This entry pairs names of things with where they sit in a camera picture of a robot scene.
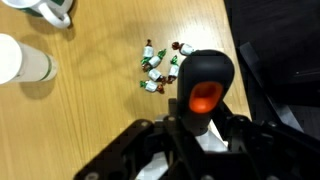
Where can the pile of candies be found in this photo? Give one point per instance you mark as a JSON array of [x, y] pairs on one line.
[[159, 69]]

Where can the white green ceramic mug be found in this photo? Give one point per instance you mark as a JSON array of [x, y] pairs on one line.
[[53, 11]]

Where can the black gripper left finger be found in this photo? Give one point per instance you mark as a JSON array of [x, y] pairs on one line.
[[140, 152]]

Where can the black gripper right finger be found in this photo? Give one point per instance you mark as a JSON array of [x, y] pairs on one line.
[[266, 151]]

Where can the white paper cup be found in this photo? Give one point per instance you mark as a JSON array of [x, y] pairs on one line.
[[22, 63]]

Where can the white brush with black handle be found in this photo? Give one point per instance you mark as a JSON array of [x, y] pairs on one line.
[[203, 80]]

